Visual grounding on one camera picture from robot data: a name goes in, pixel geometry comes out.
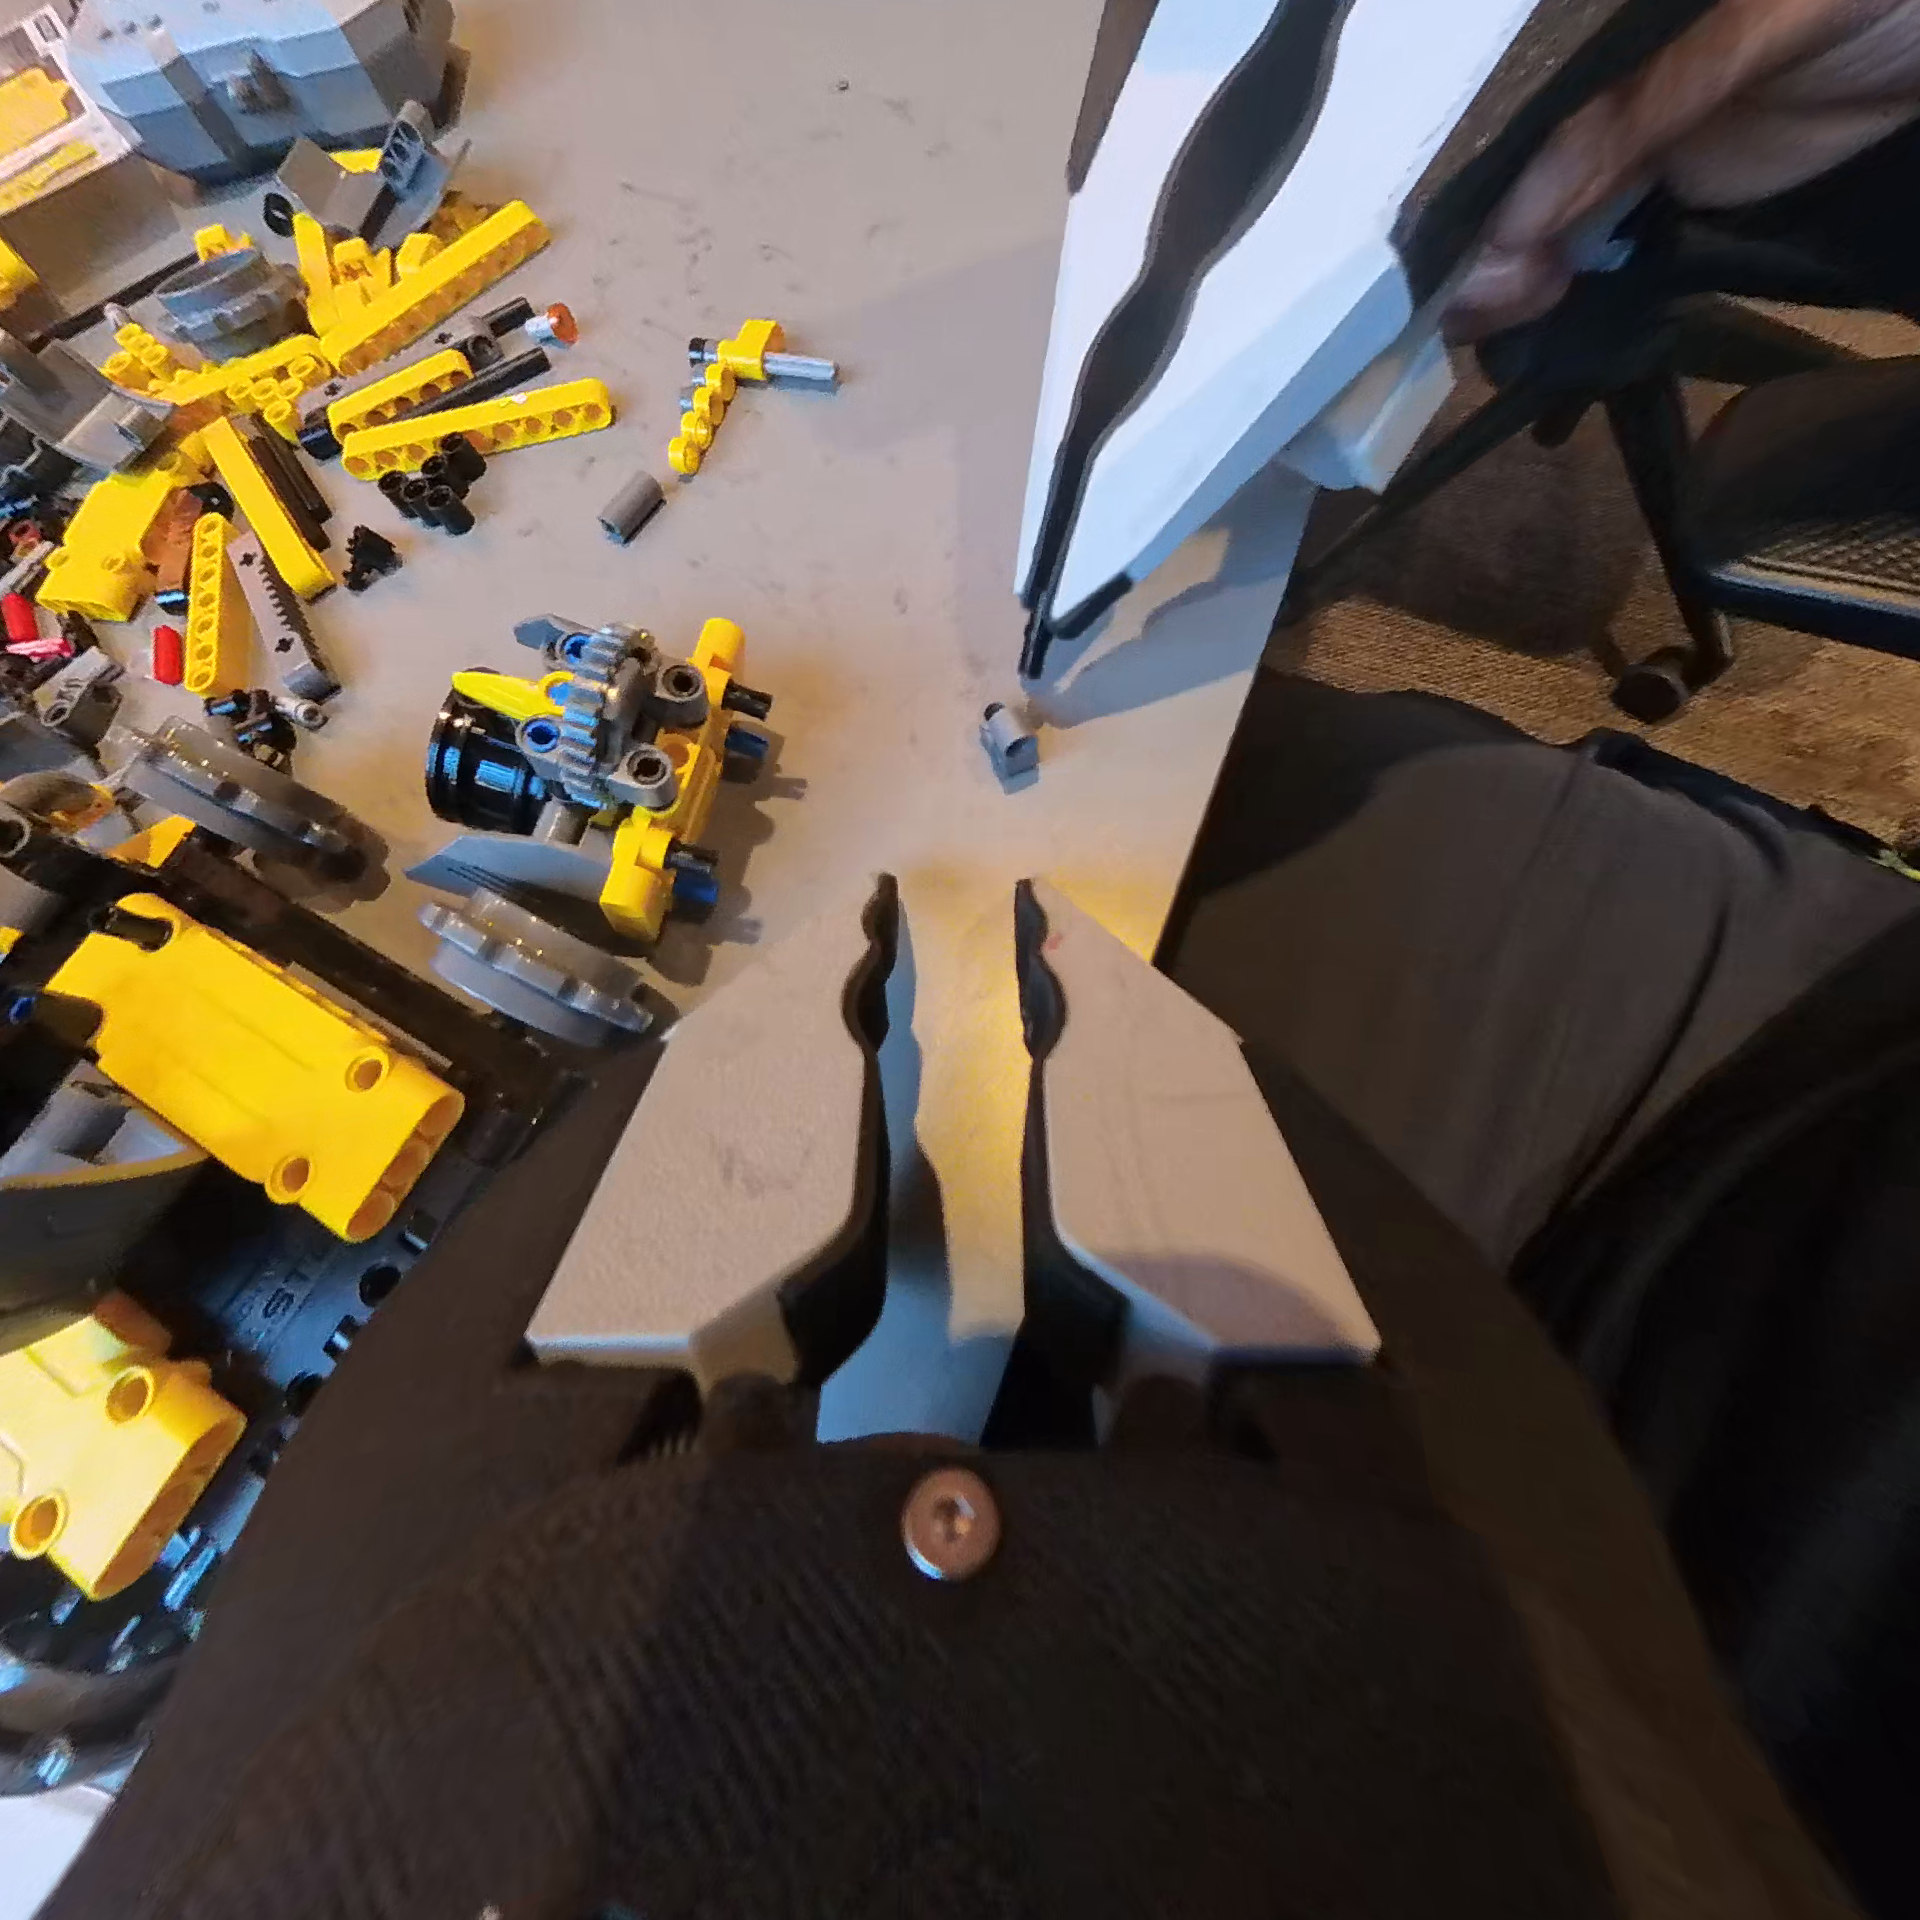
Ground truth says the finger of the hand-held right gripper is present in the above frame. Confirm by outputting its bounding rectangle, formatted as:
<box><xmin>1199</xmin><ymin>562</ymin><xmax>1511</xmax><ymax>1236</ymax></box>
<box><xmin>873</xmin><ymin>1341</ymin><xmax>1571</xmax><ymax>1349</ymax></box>
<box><xmin>1014</xmin><ymin>0</ymin><xmax>1299</xmax><ymax>682</ymax></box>
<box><xmin>1044</xmin><ymin>0</ymin><xmax>1567</xmax><ymax>624</ymax></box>

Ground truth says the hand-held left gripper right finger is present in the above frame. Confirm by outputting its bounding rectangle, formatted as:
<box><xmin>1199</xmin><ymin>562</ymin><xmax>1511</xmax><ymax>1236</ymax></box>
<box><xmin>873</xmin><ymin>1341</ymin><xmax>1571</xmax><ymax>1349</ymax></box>
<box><xmin>1014</xmin><ymin>878</ymin><xmax>1384</xmax><ymax>1393</ymax></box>

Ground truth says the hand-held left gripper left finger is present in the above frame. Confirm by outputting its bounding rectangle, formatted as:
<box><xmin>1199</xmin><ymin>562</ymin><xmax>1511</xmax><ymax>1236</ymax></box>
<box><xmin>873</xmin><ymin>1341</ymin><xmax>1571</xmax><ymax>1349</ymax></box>
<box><xmin>525</xmin><ymin>878</ymin><xmax>903</xmax><ymax>1401</ymax></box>

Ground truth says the small yellow toy beam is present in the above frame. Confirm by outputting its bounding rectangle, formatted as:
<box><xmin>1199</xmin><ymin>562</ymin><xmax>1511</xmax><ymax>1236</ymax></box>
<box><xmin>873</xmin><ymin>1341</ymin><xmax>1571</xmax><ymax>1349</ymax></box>
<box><xmin>663</xmin><ymin>313</ymin><xmax>845</xmax><ymax>485</ymax></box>

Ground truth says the pile of toy parts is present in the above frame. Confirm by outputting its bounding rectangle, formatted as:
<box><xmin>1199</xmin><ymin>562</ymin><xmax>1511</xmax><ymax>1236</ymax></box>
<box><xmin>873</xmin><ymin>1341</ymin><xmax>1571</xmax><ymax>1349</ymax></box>
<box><xmin>0</xmin><ymin>103</ymin><xmax>675</xmax><ymax>788</ymax></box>

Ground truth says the grey desk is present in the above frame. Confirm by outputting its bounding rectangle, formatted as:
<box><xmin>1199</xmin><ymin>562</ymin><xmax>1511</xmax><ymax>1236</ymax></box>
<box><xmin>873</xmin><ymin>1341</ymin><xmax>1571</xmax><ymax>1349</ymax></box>
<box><xmin>0</xmin><ymin>0</ymin><xmax>1320</xmax><ymax>1920</ymax></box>

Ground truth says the person's right hand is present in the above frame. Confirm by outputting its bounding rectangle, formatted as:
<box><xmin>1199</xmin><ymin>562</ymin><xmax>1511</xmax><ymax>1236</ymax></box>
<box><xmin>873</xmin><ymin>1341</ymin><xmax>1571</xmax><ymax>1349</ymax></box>
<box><xmin>1454</xmin><ymin>0</ymin><xmax>1920</xmax><ymax>337</ymax></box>

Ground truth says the yellow grey wheel assembly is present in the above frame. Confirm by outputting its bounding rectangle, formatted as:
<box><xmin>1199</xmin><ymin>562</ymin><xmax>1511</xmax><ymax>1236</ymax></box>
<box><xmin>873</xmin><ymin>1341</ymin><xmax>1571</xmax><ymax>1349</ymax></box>
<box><xmin>403</xmin><ymin>612</ymin><xmax>791</xmax><ymax>1058</ymax></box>

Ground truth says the black office chair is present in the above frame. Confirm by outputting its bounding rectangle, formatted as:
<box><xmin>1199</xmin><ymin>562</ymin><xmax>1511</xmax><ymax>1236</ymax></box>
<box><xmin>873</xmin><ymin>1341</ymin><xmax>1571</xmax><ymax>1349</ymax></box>
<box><xmin>1313</xmin><ymin>278</ymin><xmax>1920</xmax><ymax>728</ymax></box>

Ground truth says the yellow black toy vehicle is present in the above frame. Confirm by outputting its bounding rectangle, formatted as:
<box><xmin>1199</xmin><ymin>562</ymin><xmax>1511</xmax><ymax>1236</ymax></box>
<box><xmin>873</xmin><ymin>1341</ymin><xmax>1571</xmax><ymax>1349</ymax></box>
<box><xmin>0</xmin><ymin>716</ymin><xmax>592</xmax><ymax>1808</ymax></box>

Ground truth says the grey toy battery box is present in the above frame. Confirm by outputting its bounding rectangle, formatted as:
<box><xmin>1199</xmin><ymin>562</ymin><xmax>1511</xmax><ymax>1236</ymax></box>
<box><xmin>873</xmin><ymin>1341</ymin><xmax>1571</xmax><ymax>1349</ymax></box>
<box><xmin>55</xmin><ymin>0</ymin><xmax>461</xmax><ymax>184</ymax></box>

